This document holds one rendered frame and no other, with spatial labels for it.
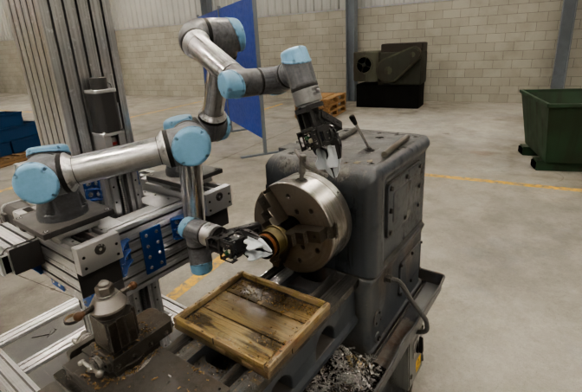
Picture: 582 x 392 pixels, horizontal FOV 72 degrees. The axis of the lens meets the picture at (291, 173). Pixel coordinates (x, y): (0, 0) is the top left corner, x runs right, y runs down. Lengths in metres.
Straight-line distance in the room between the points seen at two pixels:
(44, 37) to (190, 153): 0.65
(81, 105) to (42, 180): 0.45
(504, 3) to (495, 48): 0.98
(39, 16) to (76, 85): 0.24
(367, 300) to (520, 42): 9.85
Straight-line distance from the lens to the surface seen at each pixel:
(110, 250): 1.39
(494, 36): 11.00
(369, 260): 1.41
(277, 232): 1.22
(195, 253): 1.37
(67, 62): 1.62
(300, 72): 1.07
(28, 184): 1.28
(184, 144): 1.21
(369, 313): 1.53
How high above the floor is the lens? 1.65
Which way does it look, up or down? 18 degrees down
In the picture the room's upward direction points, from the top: 3 degrees counter-clockwise
